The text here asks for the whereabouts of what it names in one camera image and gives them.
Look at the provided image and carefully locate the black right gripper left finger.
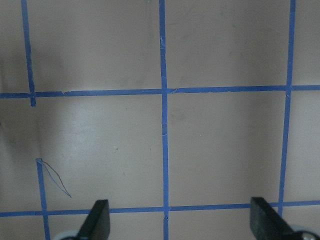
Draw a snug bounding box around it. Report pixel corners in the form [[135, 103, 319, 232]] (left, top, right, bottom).
[[76, 199, 111, 240]]

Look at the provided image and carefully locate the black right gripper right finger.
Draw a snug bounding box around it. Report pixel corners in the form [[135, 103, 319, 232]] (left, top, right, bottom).
[[250, 197, 295, 240]]

